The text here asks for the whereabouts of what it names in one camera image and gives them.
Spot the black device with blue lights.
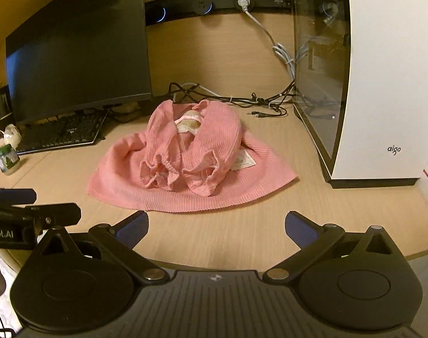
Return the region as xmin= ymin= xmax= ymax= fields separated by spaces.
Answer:
xmin=144 ymin=0 xmax=295 ymax=26

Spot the bundle of black cables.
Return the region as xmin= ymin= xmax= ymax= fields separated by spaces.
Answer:
xmin=166 ymin=81 xmax=306 ymax=118

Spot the white plug and cable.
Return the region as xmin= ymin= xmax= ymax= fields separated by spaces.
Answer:
xmin=238 ymin=0 xmax=299 ymax=78

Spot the black keyboard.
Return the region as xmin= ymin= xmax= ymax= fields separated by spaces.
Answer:
xmin=15 ymin=110 xmax=109 ymax=155

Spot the black-framed monitor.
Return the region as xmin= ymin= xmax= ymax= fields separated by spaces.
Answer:
xmin=289 ymin=0 xmax=428 ymax=189

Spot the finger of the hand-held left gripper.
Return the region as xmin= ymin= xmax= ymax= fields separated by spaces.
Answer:
xmin=22 ymin=203 xmax=82 ymax=229
xmin=0 ymin=187 xmax=37 ymax=205

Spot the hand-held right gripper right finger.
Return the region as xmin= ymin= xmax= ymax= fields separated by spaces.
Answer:
xmin=262 ymin=210 xmax=406 ymax=283

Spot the small green-label jar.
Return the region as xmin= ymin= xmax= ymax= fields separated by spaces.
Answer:
xmin=0 ymin=144 xmax=21 ymax=176

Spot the black computer monitor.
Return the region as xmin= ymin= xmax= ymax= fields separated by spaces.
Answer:
xmin=5 ymin=0 xmax=154 ymax=124

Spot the pink ribbed sweater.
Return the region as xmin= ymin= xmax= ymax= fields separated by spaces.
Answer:
xmin=86 ymin=99 xmax=299 ymax=214

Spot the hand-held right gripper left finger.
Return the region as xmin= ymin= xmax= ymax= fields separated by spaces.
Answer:
xmin=32 ymin=210 xmax=167 ymax=283

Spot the white crumpled tissue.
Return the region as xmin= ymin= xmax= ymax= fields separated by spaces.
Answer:
xmin=0 ymin=124 xmax=22 ymax=170

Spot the dark pen holder cup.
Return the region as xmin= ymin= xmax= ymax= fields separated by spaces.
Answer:
xmin=0 ymin=84 xmax=14 ymax=120

